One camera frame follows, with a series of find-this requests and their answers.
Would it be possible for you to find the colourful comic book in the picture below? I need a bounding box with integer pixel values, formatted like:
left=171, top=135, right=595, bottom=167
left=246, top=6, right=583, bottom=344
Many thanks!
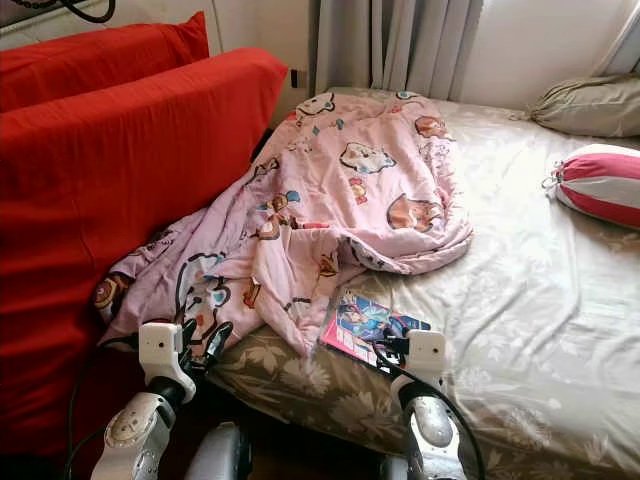
left=320, top=288, right=433, bottom=371

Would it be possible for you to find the silver left robot leg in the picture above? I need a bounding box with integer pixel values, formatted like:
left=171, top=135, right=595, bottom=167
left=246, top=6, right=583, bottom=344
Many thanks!
left=185, top=420, right=253, bottom=480

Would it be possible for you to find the silver robot leg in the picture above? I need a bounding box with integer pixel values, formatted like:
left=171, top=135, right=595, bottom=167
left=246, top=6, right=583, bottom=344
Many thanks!
left=185, top=420, right=253, bottom=480
left=378, top=455, right=411, bottom=480

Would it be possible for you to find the silver right robot leg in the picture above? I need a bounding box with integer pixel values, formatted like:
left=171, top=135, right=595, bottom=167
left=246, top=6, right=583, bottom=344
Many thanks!
left=378, top=455, right=411, bottom=480

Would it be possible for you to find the red cushion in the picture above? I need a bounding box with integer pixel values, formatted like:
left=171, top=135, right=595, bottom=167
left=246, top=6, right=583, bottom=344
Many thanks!
left=0, top=11, right=211, bottom=113
left=0, top=47, right=289, bottom=461

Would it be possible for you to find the bed with beige floral sheet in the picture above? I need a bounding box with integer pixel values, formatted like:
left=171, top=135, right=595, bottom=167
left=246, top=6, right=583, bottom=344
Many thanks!
left=210, top=88, right=640, bottom=480

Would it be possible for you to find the pink cartoon print blanket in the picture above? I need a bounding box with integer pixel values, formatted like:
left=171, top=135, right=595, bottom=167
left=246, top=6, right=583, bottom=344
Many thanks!
left=93, top=90, right=474, bottom=359

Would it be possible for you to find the red white striped bolster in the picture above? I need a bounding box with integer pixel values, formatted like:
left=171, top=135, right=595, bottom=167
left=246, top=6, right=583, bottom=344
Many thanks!
left=542, top=144, right=640, bottom=229

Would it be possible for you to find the grey curtain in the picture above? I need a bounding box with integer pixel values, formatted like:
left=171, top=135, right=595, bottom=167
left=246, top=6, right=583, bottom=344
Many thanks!
left=595, top=0, right=640, bottom=76
left=308, top=0, right=483, bottom=99

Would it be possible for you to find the beige pillow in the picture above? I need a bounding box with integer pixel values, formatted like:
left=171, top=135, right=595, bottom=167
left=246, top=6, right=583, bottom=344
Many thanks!
left=525, top=73, right=640, bottom=139

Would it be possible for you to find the beige padded headboard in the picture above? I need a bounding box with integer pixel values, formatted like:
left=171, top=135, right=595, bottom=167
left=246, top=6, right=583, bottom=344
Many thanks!
left=0, top=0, right=216, bottom=51

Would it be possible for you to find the black cable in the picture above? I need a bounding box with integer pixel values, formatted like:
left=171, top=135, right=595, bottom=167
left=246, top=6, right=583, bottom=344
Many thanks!
left=15, top=0, right=106, bottom=26

